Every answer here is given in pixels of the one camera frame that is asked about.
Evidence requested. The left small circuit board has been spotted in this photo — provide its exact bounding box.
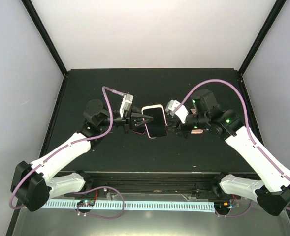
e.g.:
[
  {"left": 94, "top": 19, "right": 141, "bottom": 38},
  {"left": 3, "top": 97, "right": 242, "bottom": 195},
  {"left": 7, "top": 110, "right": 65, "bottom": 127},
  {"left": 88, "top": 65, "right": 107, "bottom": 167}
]
[{"left": 77, "top": 200, "right": 95, "bottom": 207}]

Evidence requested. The pink phone case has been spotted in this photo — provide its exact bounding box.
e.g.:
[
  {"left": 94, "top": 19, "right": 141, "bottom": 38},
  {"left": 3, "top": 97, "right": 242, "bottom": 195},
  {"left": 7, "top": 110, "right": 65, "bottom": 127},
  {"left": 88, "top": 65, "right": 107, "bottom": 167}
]
[{"left": 141, "top": 104, "right": 167, "bottom": 139}]

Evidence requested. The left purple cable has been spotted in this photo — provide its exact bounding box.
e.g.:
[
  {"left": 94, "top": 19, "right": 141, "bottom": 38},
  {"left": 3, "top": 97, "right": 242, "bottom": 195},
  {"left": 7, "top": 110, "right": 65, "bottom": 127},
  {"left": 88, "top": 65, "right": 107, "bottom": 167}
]
[{"left": 9, "top": 86, "right": 129, "bottom": 220}]

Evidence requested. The right small circuit board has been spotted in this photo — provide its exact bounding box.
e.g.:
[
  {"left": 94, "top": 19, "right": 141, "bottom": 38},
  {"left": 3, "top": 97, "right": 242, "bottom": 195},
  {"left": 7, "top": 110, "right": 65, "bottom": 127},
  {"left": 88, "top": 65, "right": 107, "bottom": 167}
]
[{"left": 217, "top": 202, "right": 240, "bottom": 209}]

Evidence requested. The white slotted cable duct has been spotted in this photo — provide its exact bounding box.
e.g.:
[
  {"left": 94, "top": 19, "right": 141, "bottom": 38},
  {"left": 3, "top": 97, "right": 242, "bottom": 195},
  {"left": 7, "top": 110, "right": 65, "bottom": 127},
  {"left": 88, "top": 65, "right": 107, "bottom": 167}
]
[{"left": 43, "top": 199, "right": 215, "bottom": 213}]

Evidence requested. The black frame post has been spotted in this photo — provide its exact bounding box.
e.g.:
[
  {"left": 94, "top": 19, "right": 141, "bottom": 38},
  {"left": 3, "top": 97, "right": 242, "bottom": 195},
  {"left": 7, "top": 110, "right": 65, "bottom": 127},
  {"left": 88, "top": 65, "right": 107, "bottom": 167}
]
[
  {"left": 238, "top": 0, "right": 287, "bottom": 76},
  {"left": 21, "top": 0, "right": 68, "bottom": 76}
]

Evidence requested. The left rear black frame post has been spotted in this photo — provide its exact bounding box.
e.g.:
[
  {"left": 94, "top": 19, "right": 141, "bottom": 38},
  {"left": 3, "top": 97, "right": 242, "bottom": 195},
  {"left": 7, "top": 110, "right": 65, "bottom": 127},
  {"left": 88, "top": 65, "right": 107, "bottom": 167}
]
[{"left": 21, "top": 0, "right": 68, "bottom": 76}]

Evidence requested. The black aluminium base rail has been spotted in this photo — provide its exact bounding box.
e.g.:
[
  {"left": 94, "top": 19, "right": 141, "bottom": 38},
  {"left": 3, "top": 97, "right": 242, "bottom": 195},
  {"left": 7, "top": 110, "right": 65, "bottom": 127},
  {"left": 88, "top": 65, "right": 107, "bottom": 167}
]
[{"left": 83, "top": 172, "right": 232, "bottom": 200}]

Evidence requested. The small circuit board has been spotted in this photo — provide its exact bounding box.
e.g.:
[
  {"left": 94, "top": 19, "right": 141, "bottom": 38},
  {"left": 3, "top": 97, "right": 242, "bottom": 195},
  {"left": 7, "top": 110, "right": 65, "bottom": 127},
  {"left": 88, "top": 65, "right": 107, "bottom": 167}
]
[
  {"left": 217, "top": 202, "right": 240, "bottom": 209},
  {"left": 77, "top": 200, "right": 95, "bottom": 207}
]

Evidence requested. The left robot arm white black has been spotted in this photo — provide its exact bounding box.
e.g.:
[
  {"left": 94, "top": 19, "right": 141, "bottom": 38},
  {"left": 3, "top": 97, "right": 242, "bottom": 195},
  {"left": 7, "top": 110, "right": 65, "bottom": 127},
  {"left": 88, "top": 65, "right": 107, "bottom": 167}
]
[{"left": 10, "top": 95, "right": 154, "bottom": 212}]

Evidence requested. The black phone pink edge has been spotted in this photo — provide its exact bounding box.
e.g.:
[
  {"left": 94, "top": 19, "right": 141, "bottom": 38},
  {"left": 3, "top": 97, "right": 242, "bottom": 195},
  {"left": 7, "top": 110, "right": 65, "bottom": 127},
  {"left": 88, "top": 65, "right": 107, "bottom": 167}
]
[{"left": 132, "top": 126, "right": 146, "bottom": 135}]

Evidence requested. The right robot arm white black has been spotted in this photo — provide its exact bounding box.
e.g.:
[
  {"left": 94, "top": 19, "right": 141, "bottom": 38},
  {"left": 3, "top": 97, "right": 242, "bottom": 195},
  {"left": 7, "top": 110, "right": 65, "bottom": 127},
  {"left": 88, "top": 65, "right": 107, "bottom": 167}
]
[{"left": 166, "top": 89, "right": 290, "bottom": 216}]

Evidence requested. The right rear black frame post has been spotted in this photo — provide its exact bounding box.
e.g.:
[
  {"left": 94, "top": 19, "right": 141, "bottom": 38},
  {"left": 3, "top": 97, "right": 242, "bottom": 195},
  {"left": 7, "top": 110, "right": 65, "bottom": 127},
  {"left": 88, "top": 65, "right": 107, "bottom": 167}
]
[{"left": 238, "top": 0, "right": 287, "bottom": 76}]

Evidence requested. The pink cased phone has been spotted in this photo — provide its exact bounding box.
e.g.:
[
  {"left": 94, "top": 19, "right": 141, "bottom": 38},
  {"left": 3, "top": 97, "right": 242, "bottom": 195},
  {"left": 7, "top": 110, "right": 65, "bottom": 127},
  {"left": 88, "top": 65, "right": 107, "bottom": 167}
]
[{"left": 191, "top": 109, "right": 203, "bottom": 135}]

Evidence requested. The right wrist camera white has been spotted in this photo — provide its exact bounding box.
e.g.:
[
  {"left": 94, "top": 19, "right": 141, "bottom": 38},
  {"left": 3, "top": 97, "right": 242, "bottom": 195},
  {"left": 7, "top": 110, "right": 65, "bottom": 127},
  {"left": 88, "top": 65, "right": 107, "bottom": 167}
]
[{"left": 165, "top": 100, "right": 189, "bottom": 124}]

